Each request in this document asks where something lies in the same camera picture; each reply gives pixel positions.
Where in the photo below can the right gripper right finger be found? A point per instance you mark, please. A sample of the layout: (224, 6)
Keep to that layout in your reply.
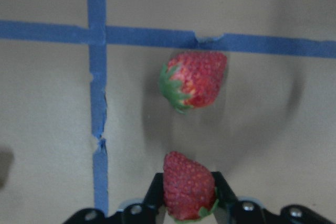
(248, 210)

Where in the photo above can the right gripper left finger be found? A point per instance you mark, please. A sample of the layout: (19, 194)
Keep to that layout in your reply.
(144, 212)

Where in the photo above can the strawberry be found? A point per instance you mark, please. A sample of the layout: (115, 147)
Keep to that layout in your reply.
(192, 79)
(189, 190)

